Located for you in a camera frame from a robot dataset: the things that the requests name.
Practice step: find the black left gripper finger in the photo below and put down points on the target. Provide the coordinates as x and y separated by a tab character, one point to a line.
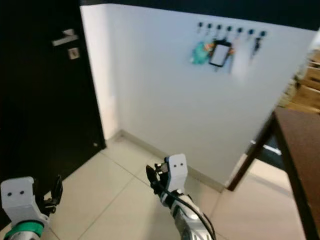
57	190

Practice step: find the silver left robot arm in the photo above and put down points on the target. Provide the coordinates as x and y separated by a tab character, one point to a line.
25	231

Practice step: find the black door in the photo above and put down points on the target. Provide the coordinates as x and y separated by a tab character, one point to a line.
45	115

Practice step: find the black card holder white card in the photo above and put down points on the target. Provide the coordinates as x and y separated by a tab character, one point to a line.
220	55

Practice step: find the orange key tag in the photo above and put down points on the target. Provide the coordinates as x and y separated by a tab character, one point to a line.
210	46

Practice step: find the silver door lock plate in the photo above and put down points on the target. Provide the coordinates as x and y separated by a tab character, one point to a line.
73	53

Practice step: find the dark brown wooden table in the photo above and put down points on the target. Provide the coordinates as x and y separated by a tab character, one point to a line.
300	160

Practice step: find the black hanging key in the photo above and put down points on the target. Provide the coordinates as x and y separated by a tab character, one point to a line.
258	46

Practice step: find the plain large cardboard box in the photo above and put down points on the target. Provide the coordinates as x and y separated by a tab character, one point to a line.
307	97

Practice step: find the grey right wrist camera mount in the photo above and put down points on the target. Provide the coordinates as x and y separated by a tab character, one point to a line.
176	172

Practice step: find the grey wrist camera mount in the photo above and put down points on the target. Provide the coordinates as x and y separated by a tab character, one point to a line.
18	197
176	172

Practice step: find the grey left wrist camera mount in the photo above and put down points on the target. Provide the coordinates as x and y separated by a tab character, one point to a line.
18	197

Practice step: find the black wall hook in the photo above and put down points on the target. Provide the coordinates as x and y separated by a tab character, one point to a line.
239	30
209	25
262	34
251	32
200	23
218	26
229	28

